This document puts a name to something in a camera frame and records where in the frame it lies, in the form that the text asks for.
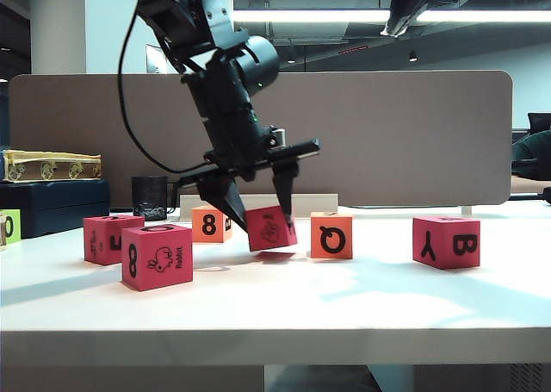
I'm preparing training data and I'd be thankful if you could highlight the beige cable tray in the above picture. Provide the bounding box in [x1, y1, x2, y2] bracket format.
[179, 193, 340, 221]

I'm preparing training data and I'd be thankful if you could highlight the brown desk divider panel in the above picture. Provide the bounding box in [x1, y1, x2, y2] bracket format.
[8, 70, 514, 208]

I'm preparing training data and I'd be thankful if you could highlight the orange block with number eight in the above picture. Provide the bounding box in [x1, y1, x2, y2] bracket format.
[191, 205, 236, 244]

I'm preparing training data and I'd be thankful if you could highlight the dark blue box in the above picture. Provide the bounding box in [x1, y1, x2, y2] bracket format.
[0, 178, 112, 240]

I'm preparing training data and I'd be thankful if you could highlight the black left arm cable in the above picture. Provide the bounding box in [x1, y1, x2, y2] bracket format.
[117, 2, 216, 174]

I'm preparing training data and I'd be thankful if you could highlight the black object on far desk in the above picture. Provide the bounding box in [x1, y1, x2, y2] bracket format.
[509, 185, 551, 207]

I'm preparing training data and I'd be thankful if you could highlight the pink block with rabbit print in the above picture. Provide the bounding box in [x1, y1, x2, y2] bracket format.
[121, 224, 194, 292]

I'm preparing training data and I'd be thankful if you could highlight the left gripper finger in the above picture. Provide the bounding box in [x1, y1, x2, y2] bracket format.
[272, 160, 301, 230]
[197, 176, 251, 239]

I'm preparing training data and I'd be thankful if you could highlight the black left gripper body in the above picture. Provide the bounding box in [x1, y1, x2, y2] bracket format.
[175, 52, 322, 191]

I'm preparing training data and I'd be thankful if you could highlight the pink block with letter Y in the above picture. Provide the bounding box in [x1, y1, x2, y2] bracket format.
[412, 215, 481, 271]

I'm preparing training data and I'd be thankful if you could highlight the black chair backrest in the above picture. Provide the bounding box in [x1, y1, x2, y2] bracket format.
[527, 112, 551, 133]

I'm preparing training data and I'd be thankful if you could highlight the yellow printed box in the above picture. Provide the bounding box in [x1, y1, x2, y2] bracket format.
[2, 149, 104, 184]

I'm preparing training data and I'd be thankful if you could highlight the pink block with number five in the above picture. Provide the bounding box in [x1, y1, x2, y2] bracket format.
[83, 214, 146, 266]

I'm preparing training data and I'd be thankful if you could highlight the black mug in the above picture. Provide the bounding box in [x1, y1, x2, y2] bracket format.
[131, 175, 179, 221]

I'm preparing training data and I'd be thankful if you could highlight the pink block with tree print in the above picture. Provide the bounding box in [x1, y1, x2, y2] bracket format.
[244, 205, 299, 252]

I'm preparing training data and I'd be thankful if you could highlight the white ceiling light strip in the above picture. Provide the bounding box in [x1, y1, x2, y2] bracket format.
[233, 9, 551, 23]

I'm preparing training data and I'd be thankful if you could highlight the green block with zero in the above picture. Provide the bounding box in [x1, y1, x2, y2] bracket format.
[0, 209, 22, 245]

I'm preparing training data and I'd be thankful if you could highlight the dark green office chair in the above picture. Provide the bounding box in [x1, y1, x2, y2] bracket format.
[511, 129, 551, 180]

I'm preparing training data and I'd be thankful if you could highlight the orange block with letter Q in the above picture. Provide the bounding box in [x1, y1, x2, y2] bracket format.
[310, 211, 355, 260]

